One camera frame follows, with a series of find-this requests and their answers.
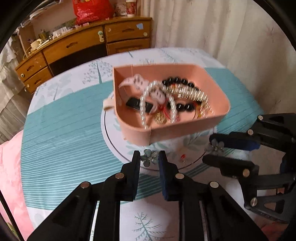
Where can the green adhesive hook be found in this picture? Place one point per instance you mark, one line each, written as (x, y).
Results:
(100, 36)

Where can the wooden desk with drawers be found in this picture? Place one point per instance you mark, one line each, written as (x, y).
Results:
(76, 46)

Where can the pink quilt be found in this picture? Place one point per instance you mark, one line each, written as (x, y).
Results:
(11, 173)

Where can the pink plastic box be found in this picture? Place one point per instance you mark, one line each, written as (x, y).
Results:
(138, 136)

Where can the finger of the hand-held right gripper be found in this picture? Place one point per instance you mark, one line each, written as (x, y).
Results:
(235, 141)
(229, 163)

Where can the small red earring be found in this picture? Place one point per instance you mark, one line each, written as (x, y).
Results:
(182, 157)

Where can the white flower print curtain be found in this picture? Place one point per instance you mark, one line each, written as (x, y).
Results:
(208, 27)

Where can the red plastic bag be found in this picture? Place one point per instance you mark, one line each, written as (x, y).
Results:
(92, 11)

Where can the blue sticker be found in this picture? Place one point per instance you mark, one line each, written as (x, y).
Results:
(139, 26)

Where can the patterned paper cup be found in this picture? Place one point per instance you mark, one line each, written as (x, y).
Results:
(120, 9)
(131, 8)

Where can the gold rhinestone brooch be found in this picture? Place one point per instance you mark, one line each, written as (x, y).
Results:
(204, 109)

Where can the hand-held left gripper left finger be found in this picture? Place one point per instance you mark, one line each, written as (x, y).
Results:
(133, 178)

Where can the wooden hutch shelf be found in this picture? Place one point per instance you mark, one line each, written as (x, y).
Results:
(26, 37)

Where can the white lace furniture cover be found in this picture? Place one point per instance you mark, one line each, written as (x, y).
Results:
(9, 92)

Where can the round white mat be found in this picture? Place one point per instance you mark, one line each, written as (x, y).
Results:
(120, 148)

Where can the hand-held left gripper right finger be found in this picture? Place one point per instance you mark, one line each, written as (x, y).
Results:
(167, 180)

